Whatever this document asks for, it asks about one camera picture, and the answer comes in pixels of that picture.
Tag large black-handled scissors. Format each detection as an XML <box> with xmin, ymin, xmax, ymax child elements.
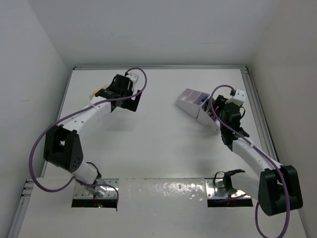
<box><xmin>204</xmin><ymin>103</ymin><xmax>210</xmax><ymax>113</ymax></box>

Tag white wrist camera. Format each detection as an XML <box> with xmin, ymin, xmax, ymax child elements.
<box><xmin>125</xmin><ymin>73</ymin><xmax>139</xmax><ymax>85</ymax></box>
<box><xmin>225</xmin><ymin>89</ymin><xmax>247</xmax><ymax>107</ymax></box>

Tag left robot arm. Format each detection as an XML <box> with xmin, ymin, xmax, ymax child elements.
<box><xmin>44</xmin><ymin>73</ymin><xmax>141</xmax><ymax>184</ymax></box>

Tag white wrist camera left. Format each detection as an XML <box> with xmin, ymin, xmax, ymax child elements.
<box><xmin>125</xmin><ymin>73</ymin><xmax>139</xmax><ymax>85</ymax></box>

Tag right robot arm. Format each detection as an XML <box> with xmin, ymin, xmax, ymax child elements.
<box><xmin>210</xmin><ymin>90</ymin><xmax>303</xmax><ymax>216</ymax></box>

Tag pink highlighter yellow-orange cap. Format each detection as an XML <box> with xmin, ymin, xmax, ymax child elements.
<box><xmin>92</xmin><ymin>85</ymin><xmax>109</xmax><ymax>96</ymax></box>

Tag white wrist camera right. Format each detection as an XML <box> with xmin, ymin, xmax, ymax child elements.
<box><xmin>225</xmin><ymin>89</ymin><xmax>247</xmax><ymax>107</ymax></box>

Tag white divided organizer left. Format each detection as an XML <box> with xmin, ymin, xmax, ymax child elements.
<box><xmin>176</xmin><ymin>88</ymin><xmax>210</xmax><ymax>119</ymax></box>

